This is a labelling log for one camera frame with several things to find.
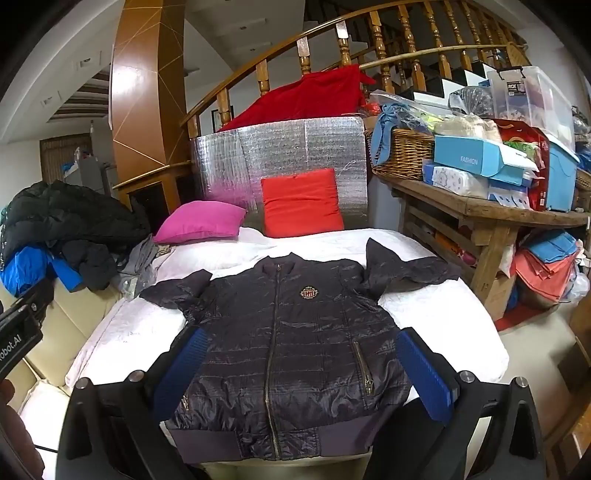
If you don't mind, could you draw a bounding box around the beige leather sofa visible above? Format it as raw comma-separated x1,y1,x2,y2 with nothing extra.
0,277,125,416

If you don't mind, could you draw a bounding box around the wooden stair railing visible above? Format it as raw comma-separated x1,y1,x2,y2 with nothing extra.
180,0,532,139

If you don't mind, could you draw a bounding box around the white embossed bed blanket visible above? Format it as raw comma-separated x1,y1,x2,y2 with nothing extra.
18,226,509,480

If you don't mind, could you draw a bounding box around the blue cardboard box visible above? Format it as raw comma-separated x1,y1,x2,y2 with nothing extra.
433,135,539,188

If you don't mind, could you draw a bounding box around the red pillow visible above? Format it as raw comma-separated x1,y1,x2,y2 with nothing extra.
260,167,345,238

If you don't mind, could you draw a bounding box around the blue jacket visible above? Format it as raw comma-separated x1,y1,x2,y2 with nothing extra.
0,244,86,298

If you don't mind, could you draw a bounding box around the pile of dark clothes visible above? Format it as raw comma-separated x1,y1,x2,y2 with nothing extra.
0,179,151,291

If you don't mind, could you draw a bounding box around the wooden side table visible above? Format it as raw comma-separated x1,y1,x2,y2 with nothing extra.
113,161,195,234

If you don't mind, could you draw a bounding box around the person's left hand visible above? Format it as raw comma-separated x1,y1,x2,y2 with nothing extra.
0,378,45,480

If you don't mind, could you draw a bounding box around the red velvet cloth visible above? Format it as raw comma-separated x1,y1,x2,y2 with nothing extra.
217,65,377,134

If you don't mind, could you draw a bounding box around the red floor mat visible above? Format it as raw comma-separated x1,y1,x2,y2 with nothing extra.
496,302,555,333

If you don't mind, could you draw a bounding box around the white patterned tissue pack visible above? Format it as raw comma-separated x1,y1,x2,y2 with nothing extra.
422,161,490,199

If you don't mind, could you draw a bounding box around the dark quilted zip jacket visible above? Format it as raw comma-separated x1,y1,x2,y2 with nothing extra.
140,237,462,462

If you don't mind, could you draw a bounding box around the silver foil insulation sheet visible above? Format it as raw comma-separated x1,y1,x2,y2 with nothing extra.
190,116,370,232

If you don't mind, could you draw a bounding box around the magenta pillow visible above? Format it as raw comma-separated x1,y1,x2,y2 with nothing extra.
152,200,247,244

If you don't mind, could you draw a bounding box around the grey garment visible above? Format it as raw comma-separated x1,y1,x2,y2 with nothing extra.
115,234,160,301

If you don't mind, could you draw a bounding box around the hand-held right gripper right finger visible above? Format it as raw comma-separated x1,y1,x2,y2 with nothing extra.
365,327,548,480

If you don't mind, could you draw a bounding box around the red printed bag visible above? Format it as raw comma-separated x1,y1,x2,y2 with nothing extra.
494,119,550,210

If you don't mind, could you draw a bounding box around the brown wooden pillar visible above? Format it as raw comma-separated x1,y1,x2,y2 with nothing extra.
109,0,185,190

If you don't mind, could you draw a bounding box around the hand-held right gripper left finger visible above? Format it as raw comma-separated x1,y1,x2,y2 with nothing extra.
55,325,209,480

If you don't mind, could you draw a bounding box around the rough wooden table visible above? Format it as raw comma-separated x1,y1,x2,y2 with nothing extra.
372,171,591,321

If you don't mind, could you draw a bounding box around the light blue cloth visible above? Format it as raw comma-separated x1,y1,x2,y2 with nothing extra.
369,102,430,167

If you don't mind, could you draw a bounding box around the blue plastic bin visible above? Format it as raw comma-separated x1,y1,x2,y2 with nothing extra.
545,138,580,213

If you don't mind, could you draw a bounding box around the cream fluffy bundle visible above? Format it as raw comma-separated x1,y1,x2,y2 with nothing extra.
434,113,502,144

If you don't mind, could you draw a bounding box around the stack of folded cloths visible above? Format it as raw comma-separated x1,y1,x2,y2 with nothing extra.
515,228,585,305

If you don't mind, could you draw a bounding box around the wicker basket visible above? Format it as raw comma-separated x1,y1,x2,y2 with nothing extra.
365,128,437,176

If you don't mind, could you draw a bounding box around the clear plastic storage box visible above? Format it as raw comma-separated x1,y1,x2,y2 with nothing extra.
487,66,578,151

